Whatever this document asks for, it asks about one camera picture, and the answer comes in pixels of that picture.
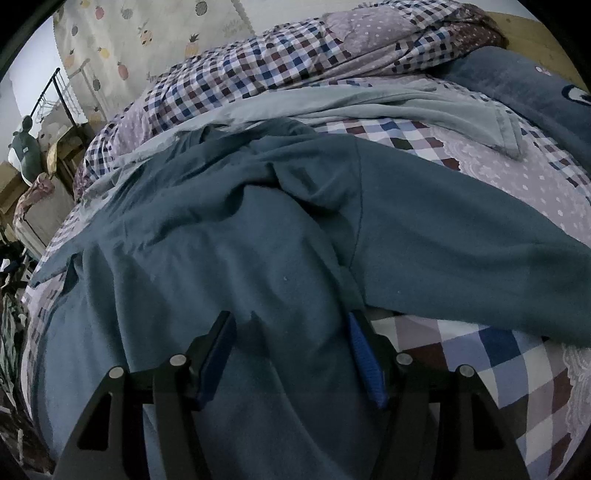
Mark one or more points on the blue cartoon print pillow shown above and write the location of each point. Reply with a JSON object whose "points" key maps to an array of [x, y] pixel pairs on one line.
{"points": [[508, 87]]}

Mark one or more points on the pineapple print curtain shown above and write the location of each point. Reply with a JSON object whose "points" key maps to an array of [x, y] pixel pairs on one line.
{"points": [[138, 37]]}

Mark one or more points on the pink cloth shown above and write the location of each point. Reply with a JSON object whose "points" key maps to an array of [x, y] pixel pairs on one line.
{"points": [[39, 184]]}

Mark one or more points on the checkered quilt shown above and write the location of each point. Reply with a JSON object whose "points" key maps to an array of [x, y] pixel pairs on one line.
{"points": [[258, 69]]}

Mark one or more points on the white suitcase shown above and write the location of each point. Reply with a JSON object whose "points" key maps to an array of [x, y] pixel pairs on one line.
{"points": [[51, 221]]}

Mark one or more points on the grey-green plush toy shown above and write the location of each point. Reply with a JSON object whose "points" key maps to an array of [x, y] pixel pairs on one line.
{"points": [[27, 147]]}

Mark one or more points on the checkered bed sheet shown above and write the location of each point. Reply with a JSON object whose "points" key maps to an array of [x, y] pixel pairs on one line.
{"points": [[485, 360]]}

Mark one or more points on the pile of household clutter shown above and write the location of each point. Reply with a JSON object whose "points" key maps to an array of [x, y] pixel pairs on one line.
{"points": [[11, 286]]}

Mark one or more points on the black clothes rack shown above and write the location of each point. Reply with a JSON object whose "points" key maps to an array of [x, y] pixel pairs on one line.
{"points": [[64, 92]]}

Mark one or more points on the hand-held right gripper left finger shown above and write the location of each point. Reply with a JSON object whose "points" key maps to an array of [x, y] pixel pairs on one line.
{"points": [[216, 364]]}

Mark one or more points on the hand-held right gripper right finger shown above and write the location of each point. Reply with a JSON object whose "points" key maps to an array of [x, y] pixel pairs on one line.
{"points": [[367, 364]]}

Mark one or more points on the wooden headboard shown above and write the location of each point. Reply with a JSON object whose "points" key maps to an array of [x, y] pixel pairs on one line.
{"points": [[531, 37]]}

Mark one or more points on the cardboard box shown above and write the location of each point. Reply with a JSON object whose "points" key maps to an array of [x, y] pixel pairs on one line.
{"points": [[64, 147], [9, 184]]}

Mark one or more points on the teal sweatshirt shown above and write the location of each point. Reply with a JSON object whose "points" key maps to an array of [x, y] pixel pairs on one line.
{"points": [[231, 240]]}

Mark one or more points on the light grey-green cloth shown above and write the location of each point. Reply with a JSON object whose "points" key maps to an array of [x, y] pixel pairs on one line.
{"points": [[369, 104]]}

